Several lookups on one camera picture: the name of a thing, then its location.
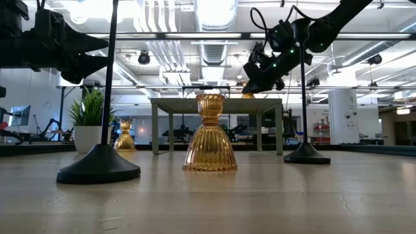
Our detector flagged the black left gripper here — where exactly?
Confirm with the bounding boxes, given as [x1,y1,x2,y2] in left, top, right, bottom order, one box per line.
[32,8,110,85]

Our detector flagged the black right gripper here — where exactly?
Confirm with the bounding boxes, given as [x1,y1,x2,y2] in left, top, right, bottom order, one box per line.
[242,48,313,95]

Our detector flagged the black metal candlestick holder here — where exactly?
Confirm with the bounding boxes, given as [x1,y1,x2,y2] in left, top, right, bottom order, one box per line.
[56,0,142,185]
[283,45,332,165]

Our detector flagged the black ceiling spotlight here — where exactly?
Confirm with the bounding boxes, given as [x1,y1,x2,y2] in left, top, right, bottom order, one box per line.
[368,53,384,66]
[137,51,151,66]

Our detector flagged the green perforated metal riser table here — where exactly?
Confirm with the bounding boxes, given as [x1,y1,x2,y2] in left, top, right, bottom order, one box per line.
[150,97,283,155]

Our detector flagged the green plant in white pot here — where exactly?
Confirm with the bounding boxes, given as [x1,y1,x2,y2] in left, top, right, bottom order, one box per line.
[68,86,117,154]

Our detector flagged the computer monitor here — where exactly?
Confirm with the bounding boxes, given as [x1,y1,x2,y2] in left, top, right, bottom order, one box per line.
[8,105,32,127]

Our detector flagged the white round column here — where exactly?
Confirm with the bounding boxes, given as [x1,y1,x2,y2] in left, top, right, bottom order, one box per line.
[328,89,360,146]

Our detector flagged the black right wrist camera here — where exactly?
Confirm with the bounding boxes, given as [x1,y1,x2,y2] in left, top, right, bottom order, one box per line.
[248,42,265,63]

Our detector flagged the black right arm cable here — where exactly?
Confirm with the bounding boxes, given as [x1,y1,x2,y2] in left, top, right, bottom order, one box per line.
[249,6,272,49]

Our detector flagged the silver ventilation duct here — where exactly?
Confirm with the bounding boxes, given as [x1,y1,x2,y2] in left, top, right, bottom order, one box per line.
[193,0,240,87]

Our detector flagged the black metal rig frame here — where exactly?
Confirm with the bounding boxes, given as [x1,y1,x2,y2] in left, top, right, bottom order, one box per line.
[0,142,416,158]

